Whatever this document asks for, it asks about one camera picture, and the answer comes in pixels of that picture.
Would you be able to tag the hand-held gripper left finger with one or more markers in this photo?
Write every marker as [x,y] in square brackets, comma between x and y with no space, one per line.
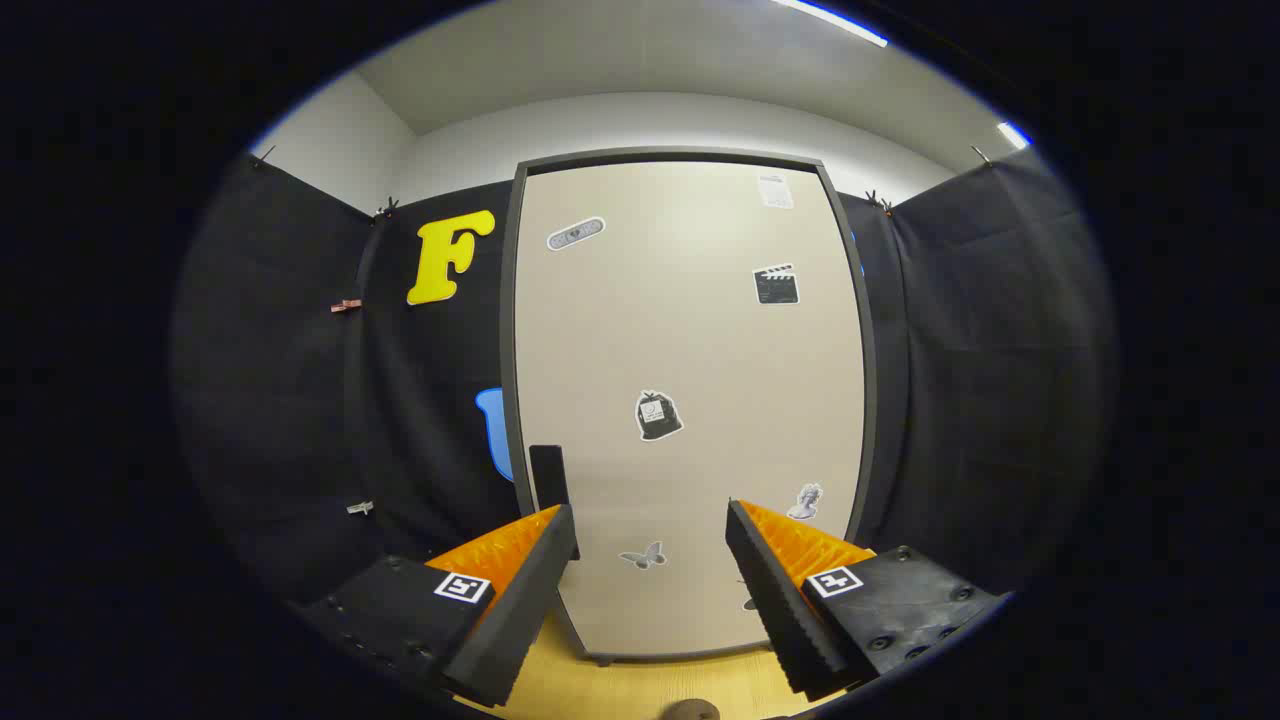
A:
[520,610]

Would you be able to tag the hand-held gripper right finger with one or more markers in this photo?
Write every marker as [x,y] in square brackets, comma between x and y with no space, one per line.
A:
[775,600]

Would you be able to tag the brown fuzzy shoe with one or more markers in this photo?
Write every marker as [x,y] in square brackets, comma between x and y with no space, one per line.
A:
[690,711]

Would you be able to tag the grey shoe cabinet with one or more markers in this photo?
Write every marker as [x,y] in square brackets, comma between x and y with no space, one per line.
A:
[509,380]

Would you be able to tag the pink clothes peg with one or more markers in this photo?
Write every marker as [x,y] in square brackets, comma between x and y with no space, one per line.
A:
[345,305]

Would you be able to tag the small ceiling light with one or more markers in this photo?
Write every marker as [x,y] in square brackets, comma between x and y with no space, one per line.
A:
[1013,135]

